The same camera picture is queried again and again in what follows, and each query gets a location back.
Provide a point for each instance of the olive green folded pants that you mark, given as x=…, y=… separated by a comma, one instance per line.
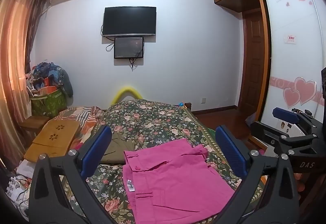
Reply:
x=117, y=147

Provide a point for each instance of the orange brown curtain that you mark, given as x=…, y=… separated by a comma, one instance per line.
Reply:
x=15, y=61

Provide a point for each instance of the white crumpled cloth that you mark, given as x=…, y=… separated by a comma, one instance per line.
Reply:
x=17, y=183

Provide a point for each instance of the striped orange blanket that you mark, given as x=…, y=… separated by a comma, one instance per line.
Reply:
x=84, y=118

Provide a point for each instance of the white case with stickers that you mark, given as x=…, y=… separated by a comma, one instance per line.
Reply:
x=285, y=127

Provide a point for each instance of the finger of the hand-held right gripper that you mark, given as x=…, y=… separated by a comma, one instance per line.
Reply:
x=264, y=133
x=285, y=114

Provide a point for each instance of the white heart-print wardrobe door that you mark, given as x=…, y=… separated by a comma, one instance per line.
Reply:
x=290, y=48

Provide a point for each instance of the floral bed blanket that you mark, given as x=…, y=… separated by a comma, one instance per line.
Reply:
x=158, y=122

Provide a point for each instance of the brown wooden door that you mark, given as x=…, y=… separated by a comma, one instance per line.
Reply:
x=254, y=61

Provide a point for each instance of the wooden folding table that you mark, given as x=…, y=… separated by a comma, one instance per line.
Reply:
x=51, y=137

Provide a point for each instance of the purple grey cloth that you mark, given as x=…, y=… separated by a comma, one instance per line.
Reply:
x=251, y=118

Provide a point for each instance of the wooden stool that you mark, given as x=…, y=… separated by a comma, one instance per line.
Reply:
x=33, y=123

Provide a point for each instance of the pink pants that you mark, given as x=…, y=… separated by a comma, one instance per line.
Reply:
x=173, y=178

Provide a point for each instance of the yellow foam tube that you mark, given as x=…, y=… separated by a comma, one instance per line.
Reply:
x=125, y=93

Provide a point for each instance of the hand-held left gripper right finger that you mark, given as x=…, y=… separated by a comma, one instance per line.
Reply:
x=230, y=149

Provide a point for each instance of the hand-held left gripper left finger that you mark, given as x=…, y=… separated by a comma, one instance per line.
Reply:
x=98, y=145

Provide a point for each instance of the small black wall monitor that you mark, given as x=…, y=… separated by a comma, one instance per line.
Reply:
x=128, y=47

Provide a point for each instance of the green fabric bag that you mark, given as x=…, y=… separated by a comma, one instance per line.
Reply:
x=48, y=104

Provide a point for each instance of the black wall television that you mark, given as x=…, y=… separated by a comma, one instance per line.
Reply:
x=129, y=21

